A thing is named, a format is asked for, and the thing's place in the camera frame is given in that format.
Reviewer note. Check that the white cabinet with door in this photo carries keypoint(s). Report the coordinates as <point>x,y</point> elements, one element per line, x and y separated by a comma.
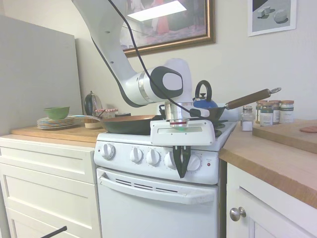
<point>272,218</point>

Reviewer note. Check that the brown and beige ceramic bowl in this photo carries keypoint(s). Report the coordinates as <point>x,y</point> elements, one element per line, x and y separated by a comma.
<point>90,125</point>

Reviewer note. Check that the metal spoon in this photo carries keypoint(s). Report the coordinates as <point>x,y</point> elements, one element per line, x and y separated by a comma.
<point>101,113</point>

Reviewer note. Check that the grey geometric solids print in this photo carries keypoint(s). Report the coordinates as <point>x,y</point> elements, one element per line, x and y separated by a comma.
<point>272,24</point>

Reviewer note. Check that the pink round disc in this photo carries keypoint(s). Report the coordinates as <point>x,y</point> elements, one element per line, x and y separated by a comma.
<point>309,129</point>

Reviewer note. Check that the glass salt shaker metal cap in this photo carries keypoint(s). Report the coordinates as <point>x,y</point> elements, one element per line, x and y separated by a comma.
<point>247,121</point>

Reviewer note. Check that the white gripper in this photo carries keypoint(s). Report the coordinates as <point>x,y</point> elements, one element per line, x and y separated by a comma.
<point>161,136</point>

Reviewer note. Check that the white electric stove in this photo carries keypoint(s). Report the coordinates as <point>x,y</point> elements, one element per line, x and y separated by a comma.
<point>153,210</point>

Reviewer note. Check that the glass jar red checkered lid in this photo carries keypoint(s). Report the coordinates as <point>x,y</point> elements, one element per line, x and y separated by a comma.
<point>100,112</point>
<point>112,112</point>

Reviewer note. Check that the white burner knob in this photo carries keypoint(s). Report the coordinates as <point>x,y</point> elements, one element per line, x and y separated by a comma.
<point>136,155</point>
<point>194,163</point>
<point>153,157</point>
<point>169,160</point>

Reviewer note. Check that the black coil burner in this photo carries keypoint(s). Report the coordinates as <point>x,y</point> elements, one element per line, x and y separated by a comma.
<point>218,132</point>

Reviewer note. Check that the round metal cabinet knob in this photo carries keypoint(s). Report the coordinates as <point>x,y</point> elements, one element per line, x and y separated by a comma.
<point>237,214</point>

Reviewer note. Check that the large wooden cutting board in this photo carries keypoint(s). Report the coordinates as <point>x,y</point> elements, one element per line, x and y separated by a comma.
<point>62,135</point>

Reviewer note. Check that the thick wooden cutting board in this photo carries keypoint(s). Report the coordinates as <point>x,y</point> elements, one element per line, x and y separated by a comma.
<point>284,135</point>

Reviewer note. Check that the gold framed painting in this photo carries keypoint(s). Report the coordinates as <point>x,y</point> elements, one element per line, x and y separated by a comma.
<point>193,19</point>

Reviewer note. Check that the large white oven knob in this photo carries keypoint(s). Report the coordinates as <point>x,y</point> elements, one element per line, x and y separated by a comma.
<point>108,151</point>

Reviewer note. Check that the pale striped dinner plate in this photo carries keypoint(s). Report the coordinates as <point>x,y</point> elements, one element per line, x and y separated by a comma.
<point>55,120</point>
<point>55,124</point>
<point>55,127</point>

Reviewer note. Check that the green bowl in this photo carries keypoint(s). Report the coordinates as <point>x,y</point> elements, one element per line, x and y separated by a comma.
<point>56,112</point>

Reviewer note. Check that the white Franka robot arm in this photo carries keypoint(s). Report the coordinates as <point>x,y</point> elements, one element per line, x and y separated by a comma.
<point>106,32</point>

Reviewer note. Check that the glass spice jar brown lid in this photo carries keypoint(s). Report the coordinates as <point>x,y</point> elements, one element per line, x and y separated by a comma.
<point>287,112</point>
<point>258,111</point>
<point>276,111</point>
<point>266,115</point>

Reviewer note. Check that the large grey flat panel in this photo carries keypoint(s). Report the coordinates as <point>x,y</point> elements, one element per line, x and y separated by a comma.
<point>37,74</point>

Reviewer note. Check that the thin black rod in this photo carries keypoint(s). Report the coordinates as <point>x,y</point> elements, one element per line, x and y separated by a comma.
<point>57,231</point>

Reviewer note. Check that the round black rimmed glass lid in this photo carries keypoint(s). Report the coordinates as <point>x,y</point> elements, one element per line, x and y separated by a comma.
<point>92,104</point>

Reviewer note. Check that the white drawer cabinet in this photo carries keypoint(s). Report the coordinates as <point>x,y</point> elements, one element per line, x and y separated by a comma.
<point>49,186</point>

